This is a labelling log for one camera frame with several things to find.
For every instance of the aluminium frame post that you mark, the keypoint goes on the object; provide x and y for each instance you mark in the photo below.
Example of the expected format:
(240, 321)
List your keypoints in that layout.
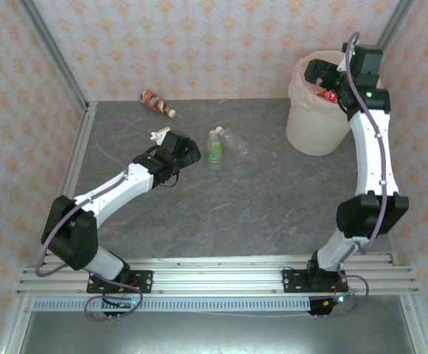
(398, 18)
(57, 55)

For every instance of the small circuit board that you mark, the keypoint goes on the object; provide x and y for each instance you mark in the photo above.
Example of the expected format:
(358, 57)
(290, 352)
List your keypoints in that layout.
(125, 304)
(340, 299)

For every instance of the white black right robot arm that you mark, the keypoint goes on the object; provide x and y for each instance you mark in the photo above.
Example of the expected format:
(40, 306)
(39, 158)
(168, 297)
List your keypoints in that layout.
(372, 155)

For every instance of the aluminium frame leg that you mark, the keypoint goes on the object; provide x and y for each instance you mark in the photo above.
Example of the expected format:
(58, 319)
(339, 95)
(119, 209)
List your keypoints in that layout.
(418, 324)
(14, 324)

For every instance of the beige plastic bin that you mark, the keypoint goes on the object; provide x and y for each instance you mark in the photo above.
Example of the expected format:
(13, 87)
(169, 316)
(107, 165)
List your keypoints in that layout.
(309, 129)

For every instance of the brown label plastic bottle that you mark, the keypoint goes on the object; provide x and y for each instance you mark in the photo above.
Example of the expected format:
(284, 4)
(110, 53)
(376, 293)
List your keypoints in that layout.
(154, 101)

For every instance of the narrow aluminium extrusion beam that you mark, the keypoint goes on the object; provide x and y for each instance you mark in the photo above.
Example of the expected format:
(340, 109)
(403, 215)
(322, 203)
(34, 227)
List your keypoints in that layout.
(217, 261)

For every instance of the plain clear white-capped bottle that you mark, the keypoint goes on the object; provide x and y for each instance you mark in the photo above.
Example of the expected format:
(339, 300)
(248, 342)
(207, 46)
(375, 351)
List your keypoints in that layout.
(234, 140)

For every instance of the aluminium table edge rail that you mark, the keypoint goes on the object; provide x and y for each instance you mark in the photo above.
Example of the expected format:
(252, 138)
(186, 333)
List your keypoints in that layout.
(74, 162)

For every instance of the wide aluminium extrusion beam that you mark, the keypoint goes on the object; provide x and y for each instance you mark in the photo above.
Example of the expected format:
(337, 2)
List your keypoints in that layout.
(217, 282)

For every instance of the grey metal panel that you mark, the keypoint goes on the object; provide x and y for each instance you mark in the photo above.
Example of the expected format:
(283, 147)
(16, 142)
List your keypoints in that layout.
(217, 335)

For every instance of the green label clear bottle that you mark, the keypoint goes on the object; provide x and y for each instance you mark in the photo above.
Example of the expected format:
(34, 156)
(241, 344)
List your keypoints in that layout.
(214, 149)

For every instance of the pink plastic bin liner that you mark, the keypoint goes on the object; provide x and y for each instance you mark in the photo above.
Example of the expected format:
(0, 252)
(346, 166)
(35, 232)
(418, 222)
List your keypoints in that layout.
(300, 96)

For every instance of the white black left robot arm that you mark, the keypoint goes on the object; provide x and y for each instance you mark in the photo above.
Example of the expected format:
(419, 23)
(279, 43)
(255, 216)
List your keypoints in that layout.
(114, 188)

